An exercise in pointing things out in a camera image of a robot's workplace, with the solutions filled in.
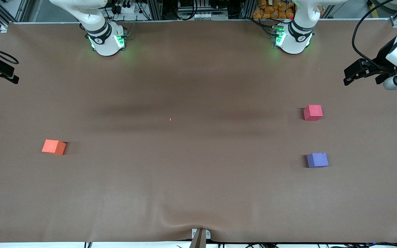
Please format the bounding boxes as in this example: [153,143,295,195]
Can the orange netted bag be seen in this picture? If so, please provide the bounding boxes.
[253,0,294,20]

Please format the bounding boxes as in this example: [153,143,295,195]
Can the red foam block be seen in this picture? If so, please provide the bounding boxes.
[303,105,323,121]

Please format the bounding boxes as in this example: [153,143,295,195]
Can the purple foam block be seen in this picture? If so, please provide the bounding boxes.
[306,153,329,168]

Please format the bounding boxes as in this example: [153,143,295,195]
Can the orange foam block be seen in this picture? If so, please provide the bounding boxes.
[41,139,67,156]

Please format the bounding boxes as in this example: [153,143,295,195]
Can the white power strip with plugs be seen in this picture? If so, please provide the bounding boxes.
[113,0,140,15]

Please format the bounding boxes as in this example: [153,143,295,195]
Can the brown table mat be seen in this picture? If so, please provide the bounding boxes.
[0,20,397,243]

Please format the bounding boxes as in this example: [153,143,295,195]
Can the aluminium frame post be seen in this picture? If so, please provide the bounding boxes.
[242,0,257,19]
[147,0,163,20]

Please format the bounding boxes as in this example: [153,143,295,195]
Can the grey table edge clamp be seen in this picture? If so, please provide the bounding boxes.
[189,227,212,248]

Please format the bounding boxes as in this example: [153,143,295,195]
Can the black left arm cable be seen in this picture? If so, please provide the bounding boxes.
[352,0,397,73]

